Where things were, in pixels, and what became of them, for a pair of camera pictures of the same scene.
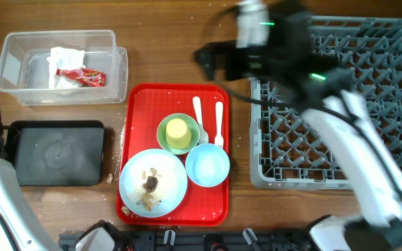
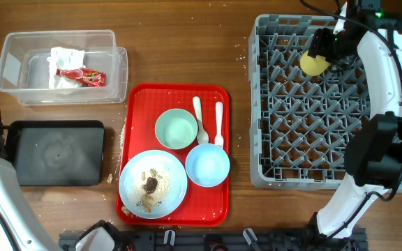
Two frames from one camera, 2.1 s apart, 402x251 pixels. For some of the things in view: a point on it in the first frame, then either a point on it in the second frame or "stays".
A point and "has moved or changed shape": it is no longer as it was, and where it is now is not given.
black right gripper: [240, 54] -> [319, 42]
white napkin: [64, 58] stays
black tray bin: [56, 153] stays
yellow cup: [178, 135] has moved or changed shape
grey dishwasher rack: [384, 57] stays
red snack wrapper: [86, 77] stays
